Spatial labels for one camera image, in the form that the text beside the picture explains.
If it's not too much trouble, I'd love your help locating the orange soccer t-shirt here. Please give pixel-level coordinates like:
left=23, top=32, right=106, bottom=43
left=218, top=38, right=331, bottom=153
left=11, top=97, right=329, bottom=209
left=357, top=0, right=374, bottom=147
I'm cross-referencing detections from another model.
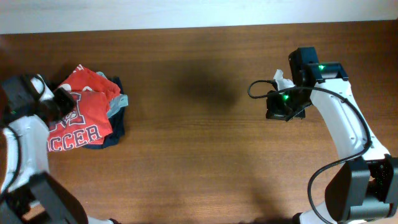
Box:
left=47, top=91, right=113, bottom=152

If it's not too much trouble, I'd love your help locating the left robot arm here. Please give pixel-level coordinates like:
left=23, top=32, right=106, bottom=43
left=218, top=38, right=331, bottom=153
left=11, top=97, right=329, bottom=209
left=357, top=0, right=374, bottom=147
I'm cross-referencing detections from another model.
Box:
left=1, top=74, right=114, bottom=224

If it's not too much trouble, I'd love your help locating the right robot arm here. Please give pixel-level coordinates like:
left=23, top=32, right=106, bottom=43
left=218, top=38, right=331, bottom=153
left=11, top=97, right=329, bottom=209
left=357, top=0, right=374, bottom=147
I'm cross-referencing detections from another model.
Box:
left=266, top=47, right=397, bottom=223

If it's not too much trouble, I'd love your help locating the folded red soccer shirt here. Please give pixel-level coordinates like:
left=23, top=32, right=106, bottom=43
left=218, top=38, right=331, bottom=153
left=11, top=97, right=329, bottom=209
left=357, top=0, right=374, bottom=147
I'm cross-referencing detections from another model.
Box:
left=60, top=64, right=121, bottom=101

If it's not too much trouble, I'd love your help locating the folded navy shirt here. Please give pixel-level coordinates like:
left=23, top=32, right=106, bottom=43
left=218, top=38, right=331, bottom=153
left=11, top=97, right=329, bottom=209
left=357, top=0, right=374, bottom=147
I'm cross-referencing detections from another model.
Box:
left=83, top=77, right=128, bottom=150

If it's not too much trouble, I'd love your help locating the folded grey shirt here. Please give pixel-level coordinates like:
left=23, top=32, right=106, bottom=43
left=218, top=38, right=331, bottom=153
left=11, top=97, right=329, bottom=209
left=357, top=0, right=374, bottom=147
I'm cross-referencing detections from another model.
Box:
left=90, top=72, right=129, bottom=119

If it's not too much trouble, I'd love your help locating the right black cable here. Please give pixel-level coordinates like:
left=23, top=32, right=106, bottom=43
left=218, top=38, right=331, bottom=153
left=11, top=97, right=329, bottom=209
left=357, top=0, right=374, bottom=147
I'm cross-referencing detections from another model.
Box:
left=247, top=80, right=373, bottom=224

